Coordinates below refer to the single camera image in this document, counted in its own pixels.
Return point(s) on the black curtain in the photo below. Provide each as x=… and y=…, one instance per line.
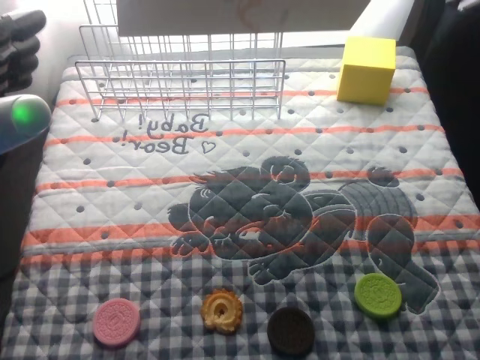
x=457, y=75

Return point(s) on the quilt with printed bear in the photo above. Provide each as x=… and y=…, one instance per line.
x=150, y=210

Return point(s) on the pink toy sandwich cookie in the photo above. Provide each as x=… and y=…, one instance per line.
x=116, y=322

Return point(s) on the yellow cube block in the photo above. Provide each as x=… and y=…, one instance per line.
x=365, y=82

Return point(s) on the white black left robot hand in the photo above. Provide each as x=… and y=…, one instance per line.
x=20, y=45

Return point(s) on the dark grey side panel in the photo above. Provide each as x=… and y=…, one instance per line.
x=18, y=210

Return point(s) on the yellow toy butter cookie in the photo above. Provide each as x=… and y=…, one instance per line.
x=210, y=315

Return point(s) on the green toy sandwich cookie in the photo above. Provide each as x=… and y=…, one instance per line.
x=377, y=294

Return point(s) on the brown toy sandwich cookie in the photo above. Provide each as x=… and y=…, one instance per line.
x=290, y=330

